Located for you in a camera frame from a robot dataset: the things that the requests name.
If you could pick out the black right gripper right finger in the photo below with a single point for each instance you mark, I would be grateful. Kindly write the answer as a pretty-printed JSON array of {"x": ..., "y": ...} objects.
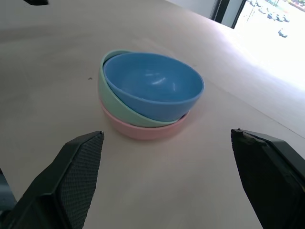
[{"x": 269, "y": 176}]

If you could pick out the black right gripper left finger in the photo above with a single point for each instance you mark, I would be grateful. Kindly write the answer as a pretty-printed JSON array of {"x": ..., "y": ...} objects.
[{"x": 64, "y": 181}]

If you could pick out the pink plastic bowl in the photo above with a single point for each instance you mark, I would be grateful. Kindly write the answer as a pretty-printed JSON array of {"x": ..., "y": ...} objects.
[{"x": 143, "y": 131}]

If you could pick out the green plastic bowl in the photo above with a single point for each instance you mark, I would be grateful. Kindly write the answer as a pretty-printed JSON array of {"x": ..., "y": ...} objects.
[{"x": 114, "y": 100}]

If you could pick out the blue plastic bowl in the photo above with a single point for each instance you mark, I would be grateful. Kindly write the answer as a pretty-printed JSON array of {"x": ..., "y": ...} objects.
[{"x": 152, "y": 86}]

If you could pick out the black object at table edge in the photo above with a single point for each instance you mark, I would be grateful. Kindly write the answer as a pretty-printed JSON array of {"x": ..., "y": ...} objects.
[{"x": 35, "y": 2}]

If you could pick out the dark window frame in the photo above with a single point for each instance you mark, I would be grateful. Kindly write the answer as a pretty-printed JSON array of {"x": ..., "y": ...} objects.
[{"x": 220, "y": 10}]

